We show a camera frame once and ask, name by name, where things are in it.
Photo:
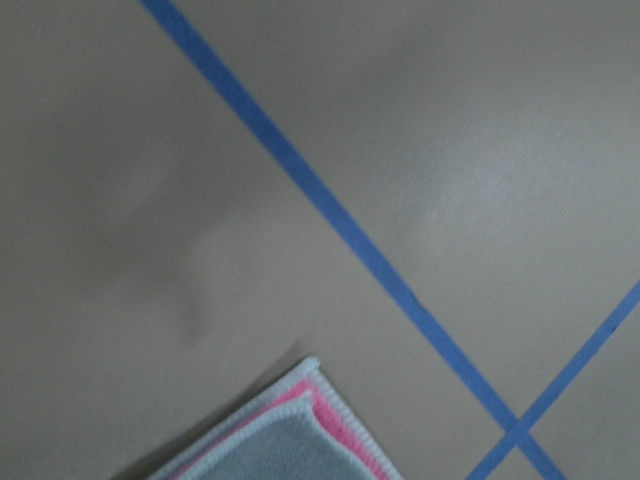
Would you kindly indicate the pink towel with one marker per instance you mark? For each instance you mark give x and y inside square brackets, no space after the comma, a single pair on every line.
[298,427]

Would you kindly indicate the blue tape line lengthwise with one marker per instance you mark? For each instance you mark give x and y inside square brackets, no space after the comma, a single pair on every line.
[241,102]

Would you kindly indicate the blue tape line crosswise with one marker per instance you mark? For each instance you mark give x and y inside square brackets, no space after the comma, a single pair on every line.
[519,436]

